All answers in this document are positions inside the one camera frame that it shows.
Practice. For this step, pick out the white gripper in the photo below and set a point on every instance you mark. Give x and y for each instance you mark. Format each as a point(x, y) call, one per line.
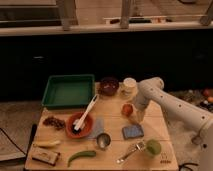
point(140, 115)

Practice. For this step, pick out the red apple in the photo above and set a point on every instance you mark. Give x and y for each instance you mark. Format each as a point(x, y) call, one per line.
point(127, 110)

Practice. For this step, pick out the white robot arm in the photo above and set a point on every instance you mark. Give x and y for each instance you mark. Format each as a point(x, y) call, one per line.
point(200, 120)

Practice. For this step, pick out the white paper cup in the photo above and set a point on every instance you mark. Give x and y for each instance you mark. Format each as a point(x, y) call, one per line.
point(128, 86)

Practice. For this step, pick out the small metal cup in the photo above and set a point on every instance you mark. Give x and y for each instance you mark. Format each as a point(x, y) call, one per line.
point(103, 140)

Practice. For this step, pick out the blue sponge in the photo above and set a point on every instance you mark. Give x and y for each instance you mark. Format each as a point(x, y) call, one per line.
point(132, 131)

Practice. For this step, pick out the metal fork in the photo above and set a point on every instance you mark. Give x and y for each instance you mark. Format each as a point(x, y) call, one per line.
point(137, 147)

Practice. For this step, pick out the green mug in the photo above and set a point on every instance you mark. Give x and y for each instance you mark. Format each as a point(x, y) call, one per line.
point(153, 148)

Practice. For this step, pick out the grey cloth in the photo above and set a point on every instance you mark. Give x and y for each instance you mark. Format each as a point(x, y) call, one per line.
point(97, 128)

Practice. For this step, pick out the dark purple bowl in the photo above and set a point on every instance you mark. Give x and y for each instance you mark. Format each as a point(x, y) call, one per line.
point(109, 86)

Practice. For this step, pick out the white dish brush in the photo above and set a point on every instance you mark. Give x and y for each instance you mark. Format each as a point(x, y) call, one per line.
point(79, 122)

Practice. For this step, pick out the green chili pepper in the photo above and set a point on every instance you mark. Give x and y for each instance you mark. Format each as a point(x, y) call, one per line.
point(87, 153)

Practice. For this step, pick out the green plastic tray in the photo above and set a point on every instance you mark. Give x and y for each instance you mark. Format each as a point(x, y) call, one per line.
point(68, 91)

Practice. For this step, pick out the dark grape bunch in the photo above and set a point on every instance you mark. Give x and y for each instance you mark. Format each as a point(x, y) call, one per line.
point(58, 124)

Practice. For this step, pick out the yellow banana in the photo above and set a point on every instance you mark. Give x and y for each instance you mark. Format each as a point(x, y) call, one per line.
point(47, 144)

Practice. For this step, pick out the brown wooden block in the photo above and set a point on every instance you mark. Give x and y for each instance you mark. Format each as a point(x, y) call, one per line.
point(46, 156)

